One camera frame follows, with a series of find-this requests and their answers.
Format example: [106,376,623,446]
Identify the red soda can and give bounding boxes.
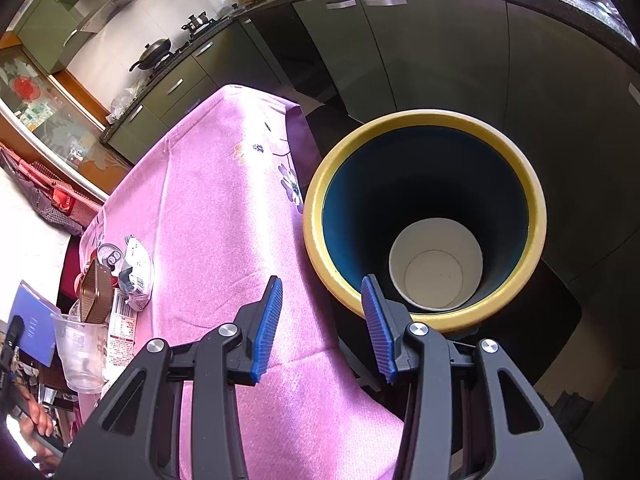
[96,243,124,274]

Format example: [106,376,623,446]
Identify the person's left hand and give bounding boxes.
[18,386,60,470]

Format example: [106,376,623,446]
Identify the yellow rimmed blue trash bin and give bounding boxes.
[304,110,547,333]

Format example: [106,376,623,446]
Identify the black wok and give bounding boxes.
[129,38,171,72]

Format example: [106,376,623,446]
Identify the pink floral tablecloth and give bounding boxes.
[79,84,402,479]

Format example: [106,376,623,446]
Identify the blue notebook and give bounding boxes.
[9,281,61,367]

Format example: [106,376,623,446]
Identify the white milk carton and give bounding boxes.
[118,235,154,312]

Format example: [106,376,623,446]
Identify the clear plastic cup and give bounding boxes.
[51,313,107,394]

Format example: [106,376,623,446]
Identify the aluminium foil tray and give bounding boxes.
[78,259,113,324]

